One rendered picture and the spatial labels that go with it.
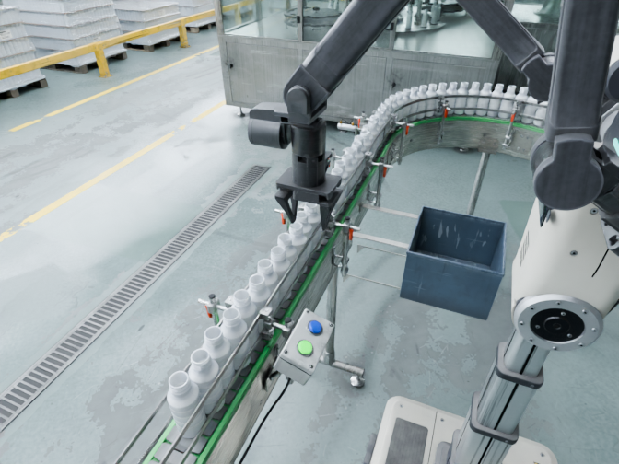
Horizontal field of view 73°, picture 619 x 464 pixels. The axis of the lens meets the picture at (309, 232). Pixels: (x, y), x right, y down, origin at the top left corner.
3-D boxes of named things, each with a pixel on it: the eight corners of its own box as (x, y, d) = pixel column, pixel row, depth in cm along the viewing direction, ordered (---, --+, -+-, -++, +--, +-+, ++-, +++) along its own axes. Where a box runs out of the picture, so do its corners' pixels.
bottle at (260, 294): (250, 335, 107) (243, 288, 97) (250, 318, 112) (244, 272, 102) (273, 333, 108) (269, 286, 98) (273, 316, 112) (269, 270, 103)
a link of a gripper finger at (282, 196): (310, 237, 76) (310, 193, 71) (275, 228, 78) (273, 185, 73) (323, 218, 81) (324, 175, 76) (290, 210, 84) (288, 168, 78)
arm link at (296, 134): (319, 125, 64) (331, 112, 68) (277, 119, 66) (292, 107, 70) (318, 166, 68) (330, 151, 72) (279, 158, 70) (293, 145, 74)
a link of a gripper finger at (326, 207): (329, 242, 75) (331, 197, 70) (293, 233, 77) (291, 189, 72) (342, 222, 80) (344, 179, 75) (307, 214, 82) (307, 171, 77)
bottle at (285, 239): (275, 275, 125) (272, 231, 116) (295, 273, 126) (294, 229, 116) (277, 289, 121) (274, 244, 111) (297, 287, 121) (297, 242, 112)
